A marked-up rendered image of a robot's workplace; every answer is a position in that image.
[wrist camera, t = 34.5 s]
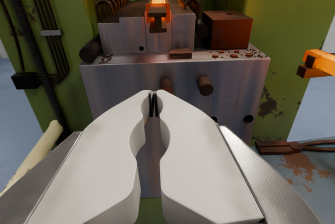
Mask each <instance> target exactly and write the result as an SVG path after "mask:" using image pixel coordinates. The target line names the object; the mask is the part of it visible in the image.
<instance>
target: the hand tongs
mask: <svg viewBox="0 0 335 224"><path fill-rule="evenodd" d="M321 144H335V139H331V140H317V141H310V142H305V143H300V144H299V143H298V142H295V141H291V142H289V144H288V143H287V141H286V140H271V141H255V146H256V147H257V149H258V151H259V153H260V155H287V154H293V153H294V152H301V151H302V150H309V151H320V152H335V147H314V145H321Z"/></svg>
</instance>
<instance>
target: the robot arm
mask: <svg viewBox="0 0 335 224"><path fill-rule="evenodd" d="M154 106H155V113H156V117H158V118H159V119H160V128H161V143H162V144H163V145H164V147H165V148H166V149H167V151H166V152H165V154H164V155H163V157H162V158H161V160H160V175H161V194H162V209H163V217H164V220H165V221H166V222H167V223H168V224H322V222H321V221H320V219H319V218H318V217H317V215H316V214H315V213H314V211H313V210H312V209H311V207H310V206H309V205H308V204H307V202H306V201H305V200H304V199H303V198H302V196H301V195H300V194H299V193H298V192H297V191H296V190H295V188H294V187H293V186H292V185H291V184H290V183H289V182H288V181H287V180H286V179H285V178H284V177H283V176H282V175H281V174H280V173H279V172H278V171H276V170H275V169H274V168H273V167H272V166H271V165H270V164H269V163H267V162H266V161H265V160H264V159H263V158H262V157H261V156H260V155H259V154H257V153H256V152H255V151H254V150H253V149H252V148H251V147H250V146H248V145H247V144H246V143H245V142H244V141H243V140H242V139H241V138H239V137H238V136H237V135H236V134H235V133H234V132H233V131H232V130H230V129H229V128H228V127H227V126H225V125H222V126H219V125H218V124H217V123H216V122H215V121H214V120H213V119H212V118H210V117H209V116H208V115H207V114H205V113H204V112H202V111H201V110H199V109H198V108H196V107H194V106H193V105H191V104H189V103H187V102H185V101H183V100H181V99H180V98H178V97H176V96H174V95H172V94H170V93H168V92H167V91H165V90H158V91H150V90H143V91H140V92H139V93H137V94H135V95H134V96H132V97H130V98H128V99H127V100H125V101H123V102H121V103H120V104H118V105H116V106H114V107H113V108H111V109H109V110H108V111H106V112H105V113H103V114H102V115H100V116H99V117H98V118H96V119H95V120H94V121H93V122H92V123H90V124H89V125H88V126H87V127H86V128H85V129H84V130H83V131H75V132H73V133H72V134H71V135H70V136H68V137H67V138H66V139H65V140H64V141H63V142H61V143H60V144H59V145H58V146H57V147H56V148H55V149H53V150H52V151H51V152H50V153H49V154H48V155H46V156H45V157H44V158H43V159H42V160H41V161H39V162H38V163H37V164H36V165H35V166H34V167H33V168H31V169H30V170H29V171H28V172H27V173H26V174H25V175H23V176H22V177H21V178H20V179H19V180H18V181H16V182H15V183H14V184H13V185H12V186H11V187H10V188H9V189H8V190H7V191H6V192H4V193H3V194H2V195H1V196H0V224H134V223H135V221H136V220H137V217H138V213H139V205H140V197H141V187H140V180H139V173H138V167H137V161H136V159H135V158H136V155H137V153H138V152H139V150H140V149H141V147H142V146H143V145H144V144H145V142H146V139H145V130H144V126H145V124H146V122H147V121H148V120H149V119H150V117H153V113H154Z"/></svg>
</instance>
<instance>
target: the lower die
mask: <svg viewBox="0 0 335 224"><path fill-rule="evenodd" d="M152 1H153V0H135V1H130V2H128V3H126V5H124V6H123V7H121V9H118V12H114V15H111V14H109V15H108V16H107V17H105V18H104V19H103V20H101V21H100V22H99V23H97V24H98V29H99V34H100V39H101V44H102V49H103V54H126V53H152V52H169V50H170V49H183V48H191V51H194V32H195V13H194V12H193V11H192V10H191V9H190V8H189V7H188V5H187V6H186V9H182V6H180V4H179V2H177V0H165V3H170V22H166V25H167V32H164V33H149V28H150V23H147V15H146V4H147V3H152ZM140 46H142V47H144V50H143V51H141V50H139V47H140Z"/></svg>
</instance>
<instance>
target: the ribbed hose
mask: <svg viewBox="0 0 335 224"><path fill-rule="evenodd" d="M10 1H11V3H12V5H13V8H14V10H15V12H16V14H17V18H18V21H19V23H20V25H21V27H22V28H21V29H22V31H23V33H24V35H25V38H26V40H27V41H26V42H27V44H28V46H29V49H30V51H31V54H32V57H33V59H34V62H35V64H36V67H37V69H38V72H39V75H40V77H41V80H42V82H43V85H44V87H45V90H46V93H47V95H48V97H49V100H50V103H51V105H52V108H53V110H54V113H55V115H56V118H57V121H58V123H59V124H60V125H61V126H62V127H63V132H62V133H61V135H60V137H59V138H58V140H57V141H56V145H57V146H58V145H59V144H60V143H61V142H63V141H64V140H65V139H66V138H67V137H68V136H70V135H71V134H72V133H73V132H74V131H69V129H68V126H67V124H66V121H65V118H64V116H63V112H62V110H61V107H60V105H59V102H58V99H57V96H56V93H55V91H54V88H53V85H51V82H50V79H48V78H49V76H47V74H48V71H47V69H46V66H45V64H44V61H43V58H42V56H41V54H40V50H39V47H38V45H37V42H36V40H35V36H34V34H33V31H32V28H31V26H30V23H29V20H28V18H27V14H26V12H25V10H24V8H23V7H24V6H23V4H22V2H21V0H10Z"/></svg>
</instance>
